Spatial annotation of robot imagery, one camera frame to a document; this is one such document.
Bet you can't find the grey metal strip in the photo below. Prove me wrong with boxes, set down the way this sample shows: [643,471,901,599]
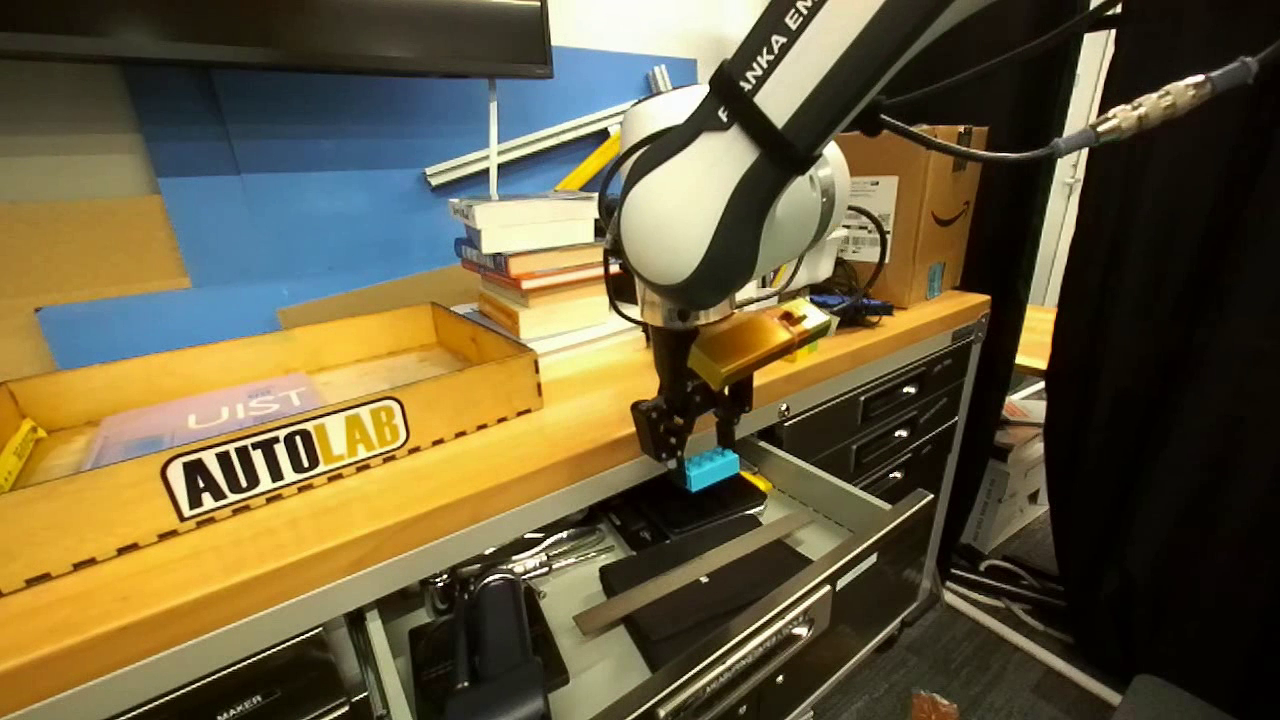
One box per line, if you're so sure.
[571,507,819,641]

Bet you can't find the grey metal drawer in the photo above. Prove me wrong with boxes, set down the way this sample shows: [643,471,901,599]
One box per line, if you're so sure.
[354,436,939,720]

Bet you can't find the white flat book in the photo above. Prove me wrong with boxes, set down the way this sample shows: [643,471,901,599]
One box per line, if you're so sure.
[519,308,639,359]

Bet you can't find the tan wall panel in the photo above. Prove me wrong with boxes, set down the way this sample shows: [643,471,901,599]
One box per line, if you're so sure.
[0,196,191,384]

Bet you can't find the black device with handle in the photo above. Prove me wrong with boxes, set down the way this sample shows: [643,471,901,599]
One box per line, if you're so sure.
[405,570,571,720]

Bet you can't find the black drawer cabinet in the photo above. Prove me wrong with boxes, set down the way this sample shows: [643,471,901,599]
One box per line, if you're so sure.
[759,328,987,541]

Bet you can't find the tan thick book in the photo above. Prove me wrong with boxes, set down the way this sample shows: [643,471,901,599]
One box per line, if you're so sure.
[467,275,621,345]

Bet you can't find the yellow tool in tray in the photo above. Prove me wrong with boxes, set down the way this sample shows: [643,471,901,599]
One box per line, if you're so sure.
[0,417,48,500]

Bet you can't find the red covered book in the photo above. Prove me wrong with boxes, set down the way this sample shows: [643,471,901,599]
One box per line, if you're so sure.
[460,256,614,302]

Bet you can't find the black case in drawer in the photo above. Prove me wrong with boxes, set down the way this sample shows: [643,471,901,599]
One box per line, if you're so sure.
[599,464,770,554]

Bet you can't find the thin white rod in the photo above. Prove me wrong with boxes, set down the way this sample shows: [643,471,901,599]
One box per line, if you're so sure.
[481,78,503,205]

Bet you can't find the purple UIST booklet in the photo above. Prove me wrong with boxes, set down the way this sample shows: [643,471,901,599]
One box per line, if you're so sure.
[78,371,331,471]

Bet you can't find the brown cardboard box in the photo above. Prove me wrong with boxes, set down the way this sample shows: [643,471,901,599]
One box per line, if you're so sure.
[836,120,990,311]

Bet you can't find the black monitor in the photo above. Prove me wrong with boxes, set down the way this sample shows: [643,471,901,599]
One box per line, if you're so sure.
[0,0,557,83]

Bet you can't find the white floor rail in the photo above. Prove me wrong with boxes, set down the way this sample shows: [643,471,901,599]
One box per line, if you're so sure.
[939,588,1129,710]

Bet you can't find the blue wall board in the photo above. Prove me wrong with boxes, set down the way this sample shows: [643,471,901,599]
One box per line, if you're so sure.
[34,43,703,378]

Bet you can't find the blue and brown book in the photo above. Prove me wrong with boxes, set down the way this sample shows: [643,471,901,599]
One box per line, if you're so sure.
[450,237,610,283]

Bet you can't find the blue toy brick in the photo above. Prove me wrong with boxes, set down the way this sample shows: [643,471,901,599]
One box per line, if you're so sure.
[678,444,749,500]

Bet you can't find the black lower drawer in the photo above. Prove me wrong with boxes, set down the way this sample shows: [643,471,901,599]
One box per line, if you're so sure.
[117,624,379,720]

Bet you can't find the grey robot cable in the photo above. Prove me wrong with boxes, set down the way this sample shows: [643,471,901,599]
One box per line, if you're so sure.
[873,48,1280,170]

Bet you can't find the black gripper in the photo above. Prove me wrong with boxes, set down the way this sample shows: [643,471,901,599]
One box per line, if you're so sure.
[628,315,759,470]

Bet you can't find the thick white book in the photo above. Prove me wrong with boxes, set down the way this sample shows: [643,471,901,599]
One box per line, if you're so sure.
[449,189,607,262]

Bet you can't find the wooden tray with AUTOLAB sticker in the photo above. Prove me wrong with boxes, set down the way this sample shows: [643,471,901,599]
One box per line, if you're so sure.
[0,302,549,599]

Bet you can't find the yellow bar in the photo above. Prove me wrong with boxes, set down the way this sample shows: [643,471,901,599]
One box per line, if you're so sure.
[550,128,631,202]

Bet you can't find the black flat pad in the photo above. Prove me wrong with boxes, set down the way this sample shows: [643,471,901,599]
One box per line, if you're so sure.
[594,516,819,677]

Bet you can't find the white floor box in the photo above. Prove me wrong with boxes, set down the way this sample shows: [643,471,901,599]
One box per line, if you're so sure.
[954,384,1057,559]

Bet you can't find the black curtain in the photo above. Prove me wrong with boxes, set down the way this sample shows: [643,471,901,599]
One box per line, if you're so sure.
[1039,0,1280,720]

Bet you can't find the blue and black hand tool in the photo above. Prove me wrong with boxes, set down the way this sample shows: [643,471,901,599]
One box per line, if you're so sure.
[805,289,901,328]

